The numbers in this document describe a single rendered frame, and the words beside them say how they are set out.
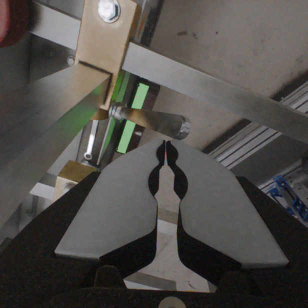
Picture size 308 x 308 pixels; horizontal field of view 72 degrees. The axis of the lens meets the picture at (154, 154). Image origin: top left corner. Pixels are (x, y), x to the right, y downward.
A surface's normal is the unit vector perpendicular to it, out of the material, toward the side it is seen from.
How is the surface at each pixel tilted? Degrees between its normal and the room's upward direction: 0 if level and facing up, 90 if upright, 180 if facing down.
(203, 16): 0
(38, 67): 0
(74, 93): 90
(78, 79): 90
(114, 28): 0
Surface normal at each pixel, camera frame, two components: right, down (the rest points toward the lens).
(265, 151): -0.04, 0.51
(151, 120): -0.87, -0.28
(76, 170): 0.36, -0.80
